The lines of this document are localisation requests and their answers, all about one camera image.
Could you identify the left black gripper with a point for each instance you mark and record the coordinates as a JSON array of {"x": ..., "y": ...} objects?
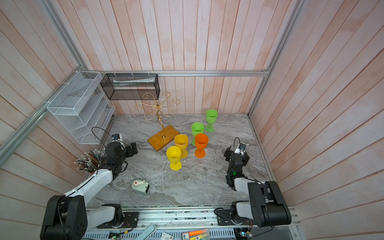
[{"x": 130, "y": 153}]

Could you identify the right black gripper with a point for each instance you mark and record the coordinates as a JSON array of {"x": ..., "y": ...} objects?
[{"x": 229, "y": 154}]

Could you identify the gold rack with wooden base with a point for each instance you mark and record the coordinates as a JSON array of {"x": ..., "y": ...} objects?
[{"x": 158, "y": 111}]

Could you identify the orange wine glass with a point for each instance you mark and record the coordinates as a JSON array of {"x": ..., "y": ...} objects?
[{"x": 201, "y": 142}]

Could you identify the green wine glass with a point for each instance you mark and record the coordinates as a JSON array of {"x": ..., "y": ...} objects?
[
  {"x": 211, "y": 118},
  {"x": 197, "y": 128}
]

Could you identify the yellow wine glass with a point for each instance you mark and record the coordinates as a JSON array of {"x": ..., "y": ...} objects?
[
  {"x": 174, "y": 156},
  {"x": 182, "y": 141}
]

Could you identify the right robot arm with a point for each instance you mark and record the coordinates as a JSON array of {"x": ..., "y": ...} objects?
[{"x": 266, "y": 206}]

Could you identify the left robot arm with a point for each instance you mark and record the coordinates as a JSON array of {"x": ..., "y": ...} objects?
[{"x": 66, "y": 216}]

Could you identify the red pencil cup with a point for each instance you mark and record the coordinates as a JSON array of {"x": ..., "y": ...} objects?
[{"x": 91, "y": 161}]

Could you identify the black mesh basket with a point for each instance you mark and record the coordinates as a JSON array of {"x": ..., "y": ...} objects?
[{"x": 131, "y": 86}]

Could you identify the box of coloured items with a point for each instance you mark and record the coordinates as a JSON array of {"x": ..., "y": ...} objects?
[{"x": 202, "y": 234}]

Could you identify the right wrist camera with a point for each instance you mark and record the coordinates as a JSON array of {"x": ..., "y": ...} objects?
[{"x": 241, "y": 149}]

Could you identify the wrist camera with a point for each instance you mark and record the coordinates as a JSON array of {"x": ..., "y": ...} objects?
[
  {"x": 118, "y": 138},
  {"x": 241, "y": 149}
]

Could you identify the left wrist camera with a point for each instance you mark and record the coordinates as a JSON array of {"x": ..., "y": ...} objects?
[{"x": 118, "y": 138}]

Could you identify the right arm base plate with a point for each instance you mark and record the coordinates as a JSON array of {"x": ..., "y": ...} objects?
[{"x": 230, "y": 217}]

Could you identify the white wire mesh shelf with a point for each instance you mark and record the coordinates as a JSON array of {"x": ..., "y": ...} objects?
[{"x": 82, "y": 109}]

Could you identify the aluminium front rail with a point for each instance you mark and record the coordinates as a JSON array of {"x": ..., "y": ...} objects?
[{"x": 178, "y": 218}]

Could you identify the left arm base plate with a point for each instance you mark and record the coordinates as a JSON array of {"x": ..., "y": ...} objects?
[{"x": 130, "y": 221}]

